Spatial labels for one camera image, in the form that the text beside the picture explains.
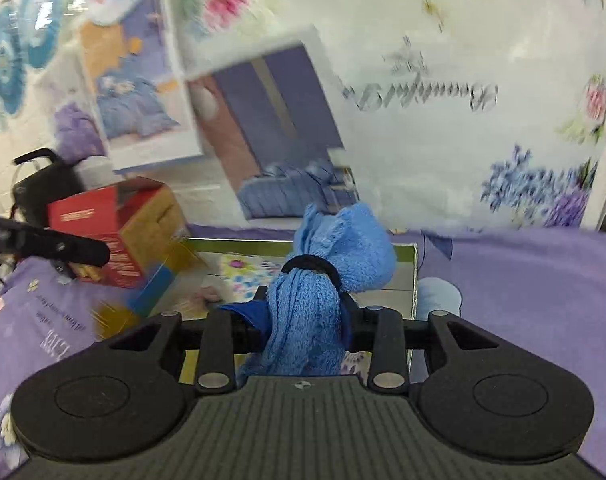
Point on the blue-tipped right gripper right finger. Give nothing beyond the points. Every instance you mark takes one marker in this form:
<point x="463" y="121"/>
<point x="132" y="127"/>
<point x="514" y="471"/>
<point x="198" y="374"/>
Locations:
<point x="380" y="332"/>

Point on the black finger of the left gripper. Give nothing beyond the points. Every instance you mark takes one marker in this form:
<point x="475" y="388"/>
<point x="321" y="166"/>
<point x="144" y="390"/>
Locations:
<point x="25" y="241"/>

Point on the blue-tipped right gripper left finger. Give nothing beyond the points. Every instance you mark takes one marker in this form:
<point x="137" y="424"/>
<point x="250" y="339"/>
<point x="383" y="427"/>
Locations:
<point x="237" y="328"/>

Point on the blue towel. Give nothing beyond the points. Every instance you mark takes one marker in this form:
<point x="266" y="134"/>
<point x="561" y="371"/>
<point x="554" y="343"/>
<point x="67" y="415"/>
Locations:
<point x="331" y="253"/>

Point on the black speaker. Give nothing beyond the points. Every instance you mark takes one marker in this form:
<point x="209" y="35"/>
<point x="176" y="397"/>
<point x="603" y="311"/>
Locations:
<point x="33" y="194"/>

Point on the small pink cloth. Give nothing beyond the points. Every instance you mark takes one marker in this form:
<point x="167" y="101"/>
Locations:
<point x="207" y="295"/>

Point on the green cardboard box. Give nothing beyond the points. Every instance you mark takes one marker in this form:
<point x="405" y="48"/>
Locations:
<point x="307" y="321"/>

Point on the floral patterned cloth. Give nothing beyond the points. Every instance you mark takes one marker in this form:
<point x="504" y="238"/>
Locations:
<point x="243" y="275"/>

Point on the red cardboard box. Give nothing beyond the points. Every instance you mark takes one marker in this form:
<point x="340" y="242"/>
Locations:
<point x="144" y="227"/>

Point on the purple floral bedsheet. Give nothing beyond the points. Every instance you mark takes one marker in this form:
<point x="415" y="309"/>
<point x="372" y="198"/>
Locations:
<point x="544" y="289"/>

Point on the blue paper fan decoration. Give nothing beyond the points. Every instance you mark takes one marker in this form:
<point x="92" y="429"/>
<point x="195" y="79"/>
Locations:
<point x="29" y="34"/>

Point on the bedding product card orange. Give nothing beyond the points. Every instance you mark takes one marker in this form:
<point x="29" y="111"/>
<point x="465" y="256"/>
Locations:
<point x="136" y="87"/>

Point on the bedding product card purple wardrobe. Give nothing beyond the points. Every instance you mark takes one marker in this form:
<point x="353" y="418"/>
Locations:
<point x="273" y="118"/>

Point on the white floral bedding package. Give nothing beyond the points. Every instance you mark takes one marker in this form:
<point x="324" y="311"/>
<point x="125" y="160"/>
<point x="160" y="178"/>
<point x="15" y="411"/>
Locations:
<point x="471" y="113"/>

